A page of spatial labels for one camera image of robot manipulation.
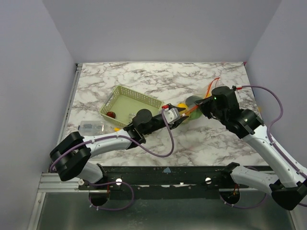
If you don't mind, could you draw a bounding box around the dark green avocado toy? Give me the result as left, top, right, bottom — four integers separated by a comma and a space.
185, 95, 203, 109

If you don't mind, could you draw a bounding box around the clear zip top bag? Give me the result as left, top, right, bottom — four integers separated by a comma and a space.
177, 77, 224, 124

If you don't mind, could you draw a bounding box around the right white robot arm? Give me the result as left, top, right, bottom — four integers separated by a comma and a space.
195, 86, 307, 210

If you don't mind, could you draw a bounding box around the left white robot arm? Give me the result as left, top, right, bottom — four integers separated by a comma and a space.
50, 104, 188, 189

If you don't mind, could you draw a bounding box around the pale green perforated basket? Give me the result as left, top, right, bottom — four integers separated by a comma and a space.
100, 85, 164, 127

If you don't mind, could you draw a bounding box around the dark red round fruit toy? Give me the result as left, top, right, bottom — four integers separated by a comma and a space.
106, 111, 116, 119

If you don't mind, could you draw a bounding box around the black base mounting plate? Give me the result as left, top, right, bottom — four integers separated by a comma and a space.
79, 165, 274, 201

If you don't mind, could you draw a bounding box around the clear plastic compartment box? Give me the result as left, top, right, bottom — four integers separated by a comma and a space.
78, 121, 104, 136

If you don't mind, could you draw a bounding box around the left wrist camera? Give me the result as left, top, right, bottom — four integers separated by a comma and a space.
161, 104, 180, 125

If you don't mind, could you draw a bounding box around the aluminium frame rail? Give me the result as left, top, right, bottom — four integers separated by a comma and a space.
37, 172, 83, 192

